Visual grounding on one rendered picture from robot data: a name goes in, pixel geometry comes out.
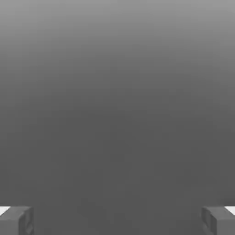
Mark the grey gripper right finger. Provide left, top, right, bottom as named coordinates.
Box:
left=201, top=206, right=235, bottom=235

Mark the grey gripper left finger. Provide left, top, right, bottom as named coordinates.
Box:
left=0, top=206, right=35, bottom=235

